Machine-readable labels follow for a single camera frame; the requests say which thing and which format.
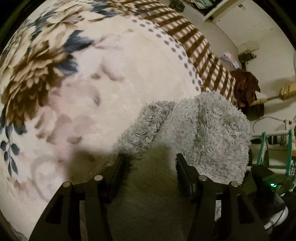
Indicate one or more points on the white open shelf unit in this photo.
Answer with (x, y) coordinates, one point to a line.
(209, 10)

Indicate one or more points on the floral cream bed blanket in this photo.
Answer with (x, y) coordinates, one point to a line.
(74, 76)

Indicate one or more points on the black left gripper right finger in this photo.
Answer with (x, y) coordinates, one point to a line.
(222, 211)

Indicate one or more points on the dark red cloth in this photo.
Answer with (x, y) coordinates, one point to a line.
(245, 88)

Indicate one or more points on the green plastic rack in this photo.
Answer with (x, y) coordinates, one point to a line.
(275, 151)

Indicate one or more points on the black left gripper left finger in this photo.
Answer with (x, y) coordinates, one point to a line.
(61, 218)

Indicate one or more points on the grey fluffy pants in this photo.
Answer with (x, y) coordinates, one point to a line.
(211, 134)

